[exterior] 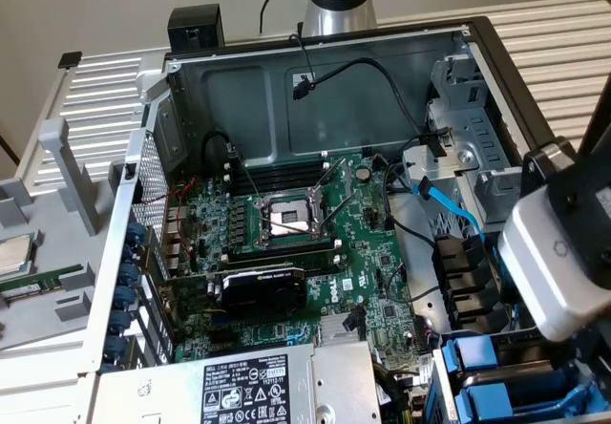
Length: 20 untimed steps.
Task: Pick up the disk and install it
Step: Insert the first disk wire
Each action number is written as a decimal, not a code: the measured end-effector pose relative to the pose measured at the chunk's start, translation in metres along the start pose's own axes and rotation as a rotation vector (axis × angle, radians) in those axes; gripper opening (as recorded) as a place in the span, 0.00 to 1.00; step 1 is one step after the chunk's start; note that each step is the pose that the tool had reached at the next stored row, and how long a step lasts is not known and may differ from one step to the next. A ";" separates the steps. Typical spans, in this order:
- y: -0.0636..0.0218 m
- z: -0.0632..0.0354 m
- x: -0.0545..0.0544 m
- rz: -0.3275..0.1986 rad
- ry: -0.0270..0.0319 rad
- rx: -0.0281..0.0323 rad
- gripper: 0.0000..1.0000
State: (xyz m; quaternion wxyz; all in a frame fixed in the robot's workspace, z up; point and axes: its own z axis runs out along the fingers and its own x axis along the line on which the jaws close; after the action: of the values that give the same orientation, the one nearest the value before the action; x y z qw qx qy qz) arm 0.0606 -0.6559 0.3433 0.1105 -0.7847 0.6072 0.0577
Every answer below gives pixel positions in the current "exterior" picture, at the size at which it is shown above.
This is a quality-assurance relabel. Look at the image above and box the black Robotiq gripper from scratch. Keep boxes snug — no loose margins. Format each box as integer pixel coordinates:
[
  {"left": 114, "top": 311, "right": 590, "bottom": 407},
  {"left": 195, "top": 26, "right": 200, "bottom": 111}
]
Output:
[{"left": 541, "top": 302, "right": 611, "bottom": 399}]

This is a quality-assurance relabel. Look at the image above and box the blue disk carrier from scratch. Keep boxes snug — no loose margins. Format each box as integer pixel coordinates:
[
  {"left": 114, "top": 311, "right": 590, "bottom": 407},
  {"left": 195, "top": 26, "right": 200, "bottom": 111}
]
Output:
[{"left": 453, "top": 380, "right": 611, "bottom": 424}]

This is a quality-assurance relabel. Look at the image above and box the green Dell motherboard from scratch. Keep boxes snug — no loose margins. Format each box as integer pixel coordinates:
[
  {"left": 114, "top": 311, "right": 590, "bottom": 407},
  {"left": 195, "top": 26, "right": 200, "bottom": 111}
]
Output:
[{"left": 164, "top": 151, "right": 433, "bottom": 377}]

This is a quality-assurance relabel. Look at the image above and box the grey metal drive cage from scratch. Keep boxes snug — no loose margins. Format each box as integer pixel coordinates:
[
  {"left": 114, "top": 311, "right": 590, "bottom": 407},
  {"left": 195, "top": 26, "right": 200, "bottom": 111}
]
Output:
[{"left": 400, "top": 53, "right": 540, "bottom": 224}]

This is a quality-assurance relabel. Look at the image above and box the silver finned heat sink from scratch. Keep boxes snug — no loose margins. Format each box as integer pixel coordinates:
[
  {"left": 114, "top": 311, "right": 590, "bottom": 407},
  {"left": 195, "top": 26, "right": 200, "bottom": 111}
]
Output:
[{"left": 318, "top": 312, "right": 369, "bottom": 344}]

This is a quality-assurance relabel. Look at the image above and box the black RAM slot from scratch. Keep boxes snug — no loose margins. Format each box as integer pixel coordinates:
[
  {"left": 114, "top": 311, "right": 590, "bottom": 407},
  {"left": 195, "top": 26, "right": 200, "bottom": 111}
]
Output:
[
  {"left": 223, "top": 251, "right": 343, "bottom": 277},
  {"left": 223, "top": 240, "right": 343, "bottom": 262},
  {"left": 228, "top": 152, "right": 330, "bottom": 176},
  {"left": 222, "top": 168, "right": 330, "bottom": 194}
]

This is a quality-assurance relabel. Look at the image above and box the silver socket cover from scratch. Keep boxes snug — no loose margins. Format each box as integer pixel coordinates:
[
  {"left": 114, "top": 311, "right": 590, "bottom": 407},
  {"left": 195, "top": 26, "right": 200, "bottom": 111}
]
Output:
[{"left": 309, "top": 156, "right": 354, "bottom": 229}]

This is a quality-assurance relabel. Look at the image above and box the thin metal locking lever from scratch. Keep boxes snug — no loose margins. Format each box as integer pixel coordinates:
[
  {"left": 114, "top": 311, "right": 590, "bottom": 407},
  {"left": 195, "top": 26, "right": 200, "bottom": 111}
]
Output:
[
  {"left": 264, "top": 217, "right": 319, "bottom": 235},
  {"left": 227, "top": 142, "right": 263, "bottom": 205}
]

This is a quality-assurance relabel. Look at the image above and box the black Nvidia graphics card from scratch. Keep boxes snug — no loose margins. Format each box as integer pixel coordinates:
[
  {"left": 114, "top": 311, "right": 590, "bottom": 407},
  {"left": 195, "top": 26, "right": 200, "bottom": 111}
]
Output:
[{"left": 159, "top": 265, "right": 309, "bottom": 318}]

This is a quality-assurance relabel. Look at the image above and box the CPU socket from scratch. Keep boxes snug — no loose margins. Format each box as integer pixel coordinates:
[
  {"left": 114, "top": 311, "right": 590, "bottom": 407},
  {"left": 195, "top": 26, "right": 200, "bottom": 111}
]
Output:
[{"left": 252, "top": 189, "right": 335, "bottom": 253}]

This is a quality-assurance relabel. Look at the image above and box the grey power supply with label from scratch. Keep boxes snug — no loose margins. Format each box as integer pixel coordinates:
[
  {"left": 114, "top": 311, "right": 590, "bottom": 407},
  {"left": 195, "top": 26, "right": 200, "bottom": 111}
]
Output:
[{"left": 95, "top": 340, "right": 383, "bottom": 424}]

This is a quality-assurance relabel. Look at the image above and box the open grey PC case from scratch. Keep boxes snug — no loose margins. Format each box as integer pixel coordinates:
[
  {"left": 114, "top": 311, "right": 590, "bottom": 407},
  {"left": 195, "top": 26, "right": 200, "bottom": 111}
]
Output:
[{"left": 78, "top": 15, "right": 611, "bottom": 424}]

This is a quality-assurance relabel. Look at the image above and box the blue card clip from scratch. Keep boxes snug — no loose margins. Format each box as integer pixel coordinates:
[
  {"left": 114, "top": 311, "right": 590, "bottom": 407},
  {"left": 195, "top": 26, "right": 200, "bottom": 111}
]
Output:
[
  {"left": 116, "top": 264, "right": 141, "bottom": 287},
  {"left": 126, "top": 221, "right": 147, "bottom": 246},
  {"left": 107, "top": 335, "right": 129, "bottom": 361},
  {"left": 114, "top": 286, "right": 139, "bottom": 311},
  {"left": 110, "top": 309, "right": 134, "bottom": 335}
]

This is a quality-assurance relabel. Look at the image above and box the small black box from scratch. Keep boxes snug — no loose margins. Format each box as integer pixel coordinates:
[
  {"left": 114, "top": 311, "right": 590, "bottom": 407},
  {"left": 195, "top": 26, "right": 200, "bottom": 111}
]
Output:
[{"left": 166, "top": 4, "right": 225, "bottom": 55}]

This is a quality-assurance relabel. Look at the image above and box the grey parts rack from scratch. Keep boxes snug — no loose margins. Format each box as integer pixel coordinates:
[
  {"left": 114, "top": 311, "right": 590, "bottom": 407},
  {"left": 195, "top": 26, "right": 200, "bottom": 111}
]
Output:
[{"left": 0, "top": 117, "right": 126, "bottom": 353}]

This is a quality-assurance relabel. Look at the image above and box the green RAM stick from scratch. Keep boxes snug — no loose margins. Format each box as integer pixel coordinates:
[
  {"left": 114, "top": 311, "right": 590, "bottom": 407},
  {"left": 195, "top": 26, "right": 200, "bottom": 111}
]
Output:
[{"left": 0, "top": 264, "right": 85, "bottom": 301}]

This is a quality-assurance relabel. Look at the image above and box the silver CPU chip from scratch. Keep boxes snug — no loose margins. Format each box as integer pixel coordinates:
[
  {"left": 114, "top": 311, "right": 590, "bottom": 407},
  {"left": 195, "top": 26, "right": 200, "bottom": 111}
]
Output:
[{"left": 0, "top": 232, "right": 42, "bottom": 277}]

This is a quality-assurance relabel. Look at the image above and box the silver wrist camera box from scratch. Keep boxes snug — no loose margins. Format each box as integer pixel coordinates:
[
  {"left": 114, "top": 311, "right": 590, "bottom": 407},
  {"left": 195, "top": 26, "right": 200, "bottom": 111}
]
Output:
[{"left": 495, "top": 189, "right": 611, "bottom": 345}]

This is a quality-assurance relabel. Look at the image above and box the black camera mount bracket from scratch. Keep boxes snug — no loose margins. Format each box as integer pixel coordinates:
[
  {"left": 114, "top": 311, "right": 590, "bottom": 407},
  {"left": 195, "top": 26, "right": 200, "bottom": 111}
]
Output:
[{"left": 519, "top": 137, "right": 611, "bottom": 291}]

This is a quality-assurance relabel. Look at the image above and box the black plastic duct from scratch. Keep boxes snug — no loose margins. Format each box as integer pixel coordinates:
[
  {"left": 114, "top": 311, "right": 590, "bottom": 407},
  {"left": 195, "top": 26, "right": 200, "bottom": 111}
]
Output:
[{"left": 432, "top": 233, "right": 510, "bottom": 337}]

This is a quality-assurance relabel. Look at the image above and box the blue flat data wire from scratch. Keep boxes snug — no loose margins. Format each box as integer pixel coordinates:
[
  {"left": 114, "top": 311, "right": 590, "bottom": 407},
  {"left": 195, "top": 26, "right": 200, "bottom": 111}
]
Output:
[{"left": 410, "top": 178, "right": 519, "bottom": 320}]

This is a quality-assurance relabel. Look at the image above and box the mixed wire bundle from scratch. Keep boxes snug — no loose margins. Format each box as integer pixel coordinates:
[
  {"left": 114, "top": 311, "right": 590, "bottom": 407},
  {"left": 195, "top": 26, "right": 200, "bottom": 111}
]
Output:
[{"left": 371, "top": 356, "right": 433, "bottom": 424}]

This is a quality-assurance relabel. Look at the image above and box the long black wire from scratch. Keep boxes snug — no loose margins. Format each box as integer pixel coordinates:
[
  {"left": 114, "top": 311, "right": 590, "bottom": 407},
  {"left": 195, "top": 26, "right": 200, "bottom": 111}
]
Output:
[{"left": 381, "top": 156, "right": 438, "bottom": 253}]

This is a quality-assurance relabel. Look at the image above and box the black power wire with plug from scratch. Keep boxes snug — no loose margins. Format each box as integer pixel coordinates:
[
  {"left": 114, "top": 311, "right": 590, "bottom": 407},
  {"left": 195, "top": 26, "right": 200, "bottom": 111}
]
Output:
[{"left": 290, "top": 56, "right": 453, "bottom": 158}]

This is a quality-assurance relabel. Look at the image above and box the black looped wire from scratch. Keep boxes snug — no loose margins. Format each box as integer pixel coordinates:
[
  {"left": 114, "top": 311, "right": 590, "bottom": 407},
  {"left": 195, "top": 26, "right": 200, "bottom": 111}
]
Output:
[{"left": 202, "top": 130, "right": 238, "bottom": 177}]

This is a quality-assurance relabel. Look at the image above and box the dark brown cable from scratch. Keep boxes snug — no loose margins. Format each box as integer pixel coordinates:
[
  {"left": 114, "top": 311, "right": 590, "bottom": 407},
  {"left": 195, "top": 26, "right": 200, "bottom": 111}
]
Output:
[{"left": 0, "top": 130, "right": 21, "bottom": 167}]

